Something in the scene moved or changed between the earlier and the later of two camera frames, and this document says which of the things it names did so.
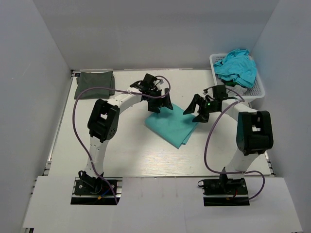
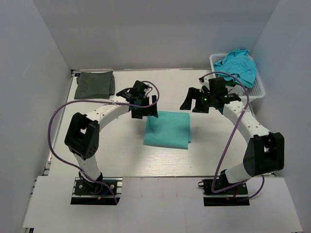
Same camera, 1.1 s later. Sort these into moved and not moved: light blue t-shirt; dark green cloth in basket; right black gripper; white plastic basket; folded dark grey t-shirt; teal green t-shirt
Moved: right black gripper; teal green t-shirt
Not moved: light blue t-shirt; white plastic basket; folded dark grey t-shirt; dark green cloth in basket
